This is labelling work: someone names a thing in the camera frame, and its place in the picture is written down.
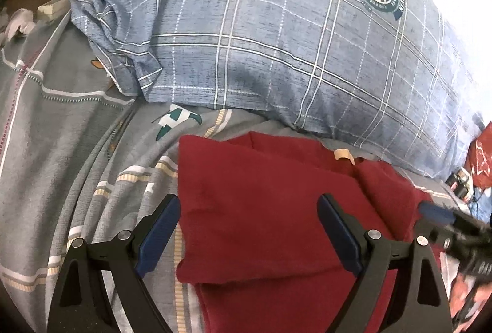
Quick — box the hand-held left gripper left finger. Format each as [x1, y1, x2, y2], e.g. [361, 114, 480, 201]
[47, 194, 181, 333]

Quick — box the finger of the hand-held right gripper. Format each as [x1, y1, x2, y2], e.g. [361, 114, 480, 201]
[418, 201, 492, 238]

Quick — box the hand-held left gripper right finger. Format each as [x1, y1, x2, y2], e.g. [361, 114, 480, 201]
[316, 194, 452, 333]

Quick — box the red garment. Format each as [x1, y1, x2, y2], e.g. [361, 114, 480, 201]
[175, 131, 442, 333]

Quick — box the small black device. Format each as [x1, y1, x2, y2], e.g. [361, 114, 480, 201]
[446, 168, 474, 203]

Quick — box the red patterned cloth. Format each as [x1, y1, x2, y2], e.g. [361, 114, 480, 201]
[463, 121, 492, 188]

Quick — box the grey striped bed sheet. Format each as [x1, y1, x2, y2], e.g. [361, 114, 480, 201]
[0, 12, 467, 333]

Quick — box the blue plaid pillow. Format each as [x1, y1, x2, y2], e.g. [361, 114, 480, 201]
[70, 0, 486, 180]

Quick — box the white crumpled cloth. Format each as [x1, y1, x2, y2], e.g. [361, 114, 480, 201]
[0, 7, 37, 43]

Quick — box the beige bed frame edge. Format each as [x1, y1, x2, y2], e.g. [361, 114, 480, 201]
[36, 0, 73, 16]

